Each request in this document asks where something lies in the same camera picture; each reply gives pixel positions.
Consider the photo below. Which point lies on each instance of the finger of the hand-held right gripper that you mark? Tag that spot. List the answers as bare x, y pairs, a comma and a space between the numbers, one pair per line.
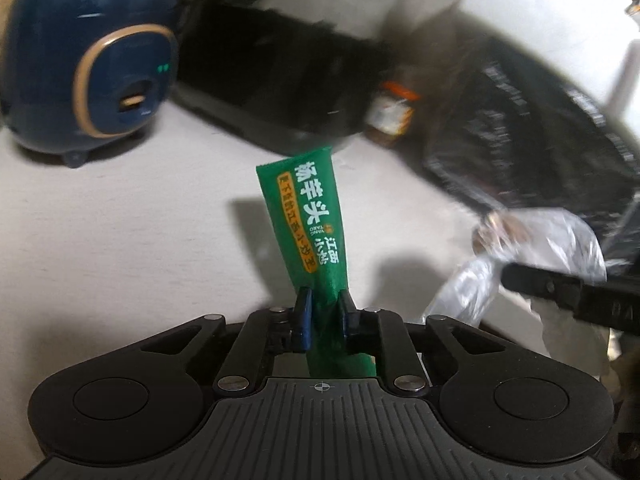
575, 292

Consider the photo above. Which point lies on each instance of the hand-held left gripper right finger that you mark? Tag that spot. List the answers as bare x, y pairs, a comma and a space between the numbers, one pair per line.
347, 322

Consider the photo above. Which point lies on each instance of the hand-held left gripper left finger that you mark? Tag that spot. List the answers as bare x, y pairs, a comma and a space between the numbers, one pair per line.
304, 320

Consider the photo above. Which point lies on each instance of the clear plastic bag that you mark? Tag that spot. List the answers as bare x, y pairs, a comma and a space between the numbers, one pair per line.
550, 240

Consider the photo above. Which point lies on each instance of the green snack bag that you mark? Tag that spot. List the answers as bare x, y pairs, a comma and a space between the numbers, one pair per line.
310, 210

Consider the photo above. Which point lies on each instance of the black plastic bag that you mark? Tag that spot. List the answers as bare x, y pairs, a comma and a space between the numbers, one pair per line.
525, 125

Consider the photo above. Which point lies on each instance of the glass pickle jar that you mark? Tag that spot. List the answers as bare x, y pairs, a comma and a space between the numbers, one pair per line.
390, 115

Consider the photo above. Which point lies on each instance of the black countertop appliance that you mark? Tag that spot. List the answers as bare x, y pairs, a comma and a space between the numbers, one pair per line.
275, 70

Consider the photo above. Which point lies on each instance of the dark blue rice cooker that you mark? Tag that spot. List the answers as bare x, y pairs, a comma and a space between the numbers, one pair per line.
60, 35

